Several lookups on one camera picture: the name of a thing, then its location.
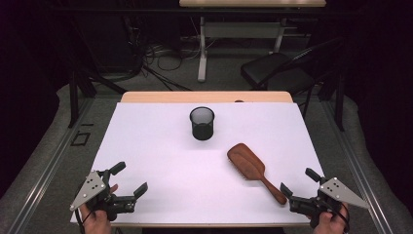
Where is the metal floor rail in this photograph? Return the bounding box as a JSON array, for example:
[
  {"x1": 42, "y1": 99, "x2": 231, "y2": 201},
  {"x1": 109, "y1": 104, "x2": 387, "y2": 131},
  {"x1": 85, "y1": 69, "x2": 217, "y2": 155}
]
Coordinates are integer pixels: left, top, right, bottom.
[
  {"x1": 320, "y1": 97, "x2": 394, "y2": 234},
  {"x1": 8, "y1": 97, "x2": 95, "y2": 234}
]

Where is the person's right hand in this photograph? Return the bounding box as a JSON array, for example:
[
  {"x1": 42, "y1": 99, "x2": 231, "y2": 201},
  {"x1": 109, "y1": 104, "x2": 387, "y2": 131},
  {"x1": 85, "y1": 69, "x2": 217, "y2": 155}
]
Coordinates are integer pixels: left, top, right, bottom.
[{"x1": 313, "y1": 203, "x2": 350, "y2": 234}]

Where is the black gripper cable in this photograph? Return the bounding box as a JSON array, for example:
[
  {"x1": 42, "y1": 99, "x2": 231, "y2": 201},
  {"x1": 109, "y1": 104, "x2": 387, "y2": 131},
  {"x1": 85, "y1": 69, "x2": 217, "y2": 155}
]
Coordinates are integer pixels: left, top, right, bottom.
[
  {"x1": 74, "y1": 208, "x2": 87, "y2": 234},
  {"x1": 336, "y1": 203, "x2": 352, "y2": 234}
]

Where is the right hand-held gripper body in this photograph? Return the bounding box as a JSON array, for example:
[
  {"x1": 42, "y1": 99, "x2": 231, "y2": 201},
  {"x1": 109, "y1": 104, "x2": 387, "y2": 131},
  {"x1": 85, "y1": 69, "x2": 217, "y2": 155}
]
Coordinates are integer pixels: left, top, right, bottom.
[{"x1": 288, "y1": 176, "x2": 370, "y2": 228}]

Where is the black metal stand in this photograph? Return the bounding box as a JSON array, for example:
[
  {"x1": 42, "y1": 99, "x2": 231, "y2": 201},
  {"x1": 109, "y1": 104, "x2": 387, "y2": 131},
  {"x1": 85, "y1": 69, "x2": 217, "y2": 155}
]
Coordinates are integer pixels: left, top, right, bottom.
[
  {"x1": 319, "y1": 69, "x2": 346, "y2": 133},
  {"x1": 67, "y1": 64, "x2": 129, "y2": 129}
]

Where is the white table sheet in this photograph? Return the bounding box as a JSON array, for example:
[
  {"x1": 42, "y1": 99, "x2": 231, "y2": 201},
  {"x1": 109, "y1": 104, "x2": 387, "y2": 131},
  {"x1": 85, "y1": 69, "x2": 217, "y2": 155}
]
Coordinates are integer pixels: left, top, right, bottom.
[{"x1": 70, "y1": 101, "x2": 325, "y2": 225}]

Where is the black folding chair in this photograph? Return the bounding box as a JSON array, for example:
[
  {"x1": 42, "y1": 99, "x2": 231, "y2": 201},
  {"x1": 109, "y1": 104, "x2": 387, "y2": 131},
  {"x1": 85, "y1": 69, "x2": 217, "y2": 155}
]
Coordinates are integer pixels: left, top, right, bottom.
[{"x1": 240, "y1": 37, "x2": 345, "y2": 98}]

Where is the black tape square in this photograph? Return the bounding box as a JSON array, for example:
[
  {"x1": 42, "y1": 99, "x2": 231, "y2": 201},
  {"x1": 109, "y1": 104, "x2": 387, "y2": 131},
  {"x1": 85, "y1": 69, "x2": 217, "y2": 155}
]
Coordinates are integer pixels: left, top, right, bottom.
[{"x1": 70, "y1": 131, "x2": 92, "y2": 147}]

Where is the person's left hand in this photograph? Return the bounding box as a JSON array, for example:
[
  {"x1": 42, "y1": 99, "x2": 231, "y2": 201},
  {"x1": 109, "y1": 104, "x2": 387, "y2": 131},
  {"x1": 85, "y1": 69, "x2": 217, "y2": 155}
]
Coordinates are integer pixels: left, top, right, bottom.
[{"x1": 79, "y1": 183, "x2": 120, "y2": 234}]

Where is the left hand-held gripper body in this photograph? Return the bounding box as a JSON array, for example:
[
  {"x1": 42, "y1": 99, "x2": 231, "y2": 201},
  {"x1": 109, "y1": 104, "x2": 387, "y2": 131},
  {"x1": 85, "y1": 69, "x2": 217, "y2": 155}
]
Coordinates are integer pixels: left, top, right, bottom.
[{"x1": 69, "y1": 170, "x2": 137, "y2": 222}]

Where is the brown wooden hairbrush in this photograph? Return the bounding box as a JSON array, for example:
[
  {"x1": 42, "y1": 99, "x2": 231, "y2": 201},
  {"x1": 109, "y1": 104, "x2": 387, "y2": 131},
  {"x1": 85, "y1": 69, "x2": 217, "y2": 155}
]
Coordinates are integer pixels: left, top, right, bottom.
[{"x1": 226, "y1": 142, "x2": 288, "y2": 206}]

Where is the bundle of floor cables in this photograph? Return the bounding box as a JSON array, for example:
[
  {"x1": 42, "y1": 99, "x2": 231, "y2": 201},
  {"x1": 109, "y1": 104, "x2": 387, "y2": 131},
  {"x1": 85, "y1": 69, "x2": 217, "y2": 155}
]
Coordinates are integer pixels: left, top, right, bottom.
[{"x1": 128, "y1": 19, "x2": 196, "y2": 92}]

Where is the black mesh cup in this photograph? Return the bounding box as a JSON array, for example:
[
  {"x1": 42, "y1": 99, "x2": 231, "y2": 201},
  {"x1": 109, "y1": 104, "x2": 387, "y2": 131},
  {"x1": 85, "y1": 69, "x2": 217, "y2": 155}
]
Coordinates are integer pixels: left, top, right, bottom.
[{"x1": 189, "y1": 106, "x2": 215, "y2": 141}]

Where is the desk with white legs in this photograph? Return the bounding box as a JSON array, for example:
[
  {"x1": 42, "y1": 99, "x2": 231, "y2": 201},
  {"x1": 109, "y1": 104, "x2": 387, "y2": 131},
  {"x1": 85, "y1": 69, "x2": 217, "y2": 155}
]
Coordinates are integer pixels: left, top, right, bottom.
[{"x1": 178, "y1": 0, "x2": 326, "y2": 83}]

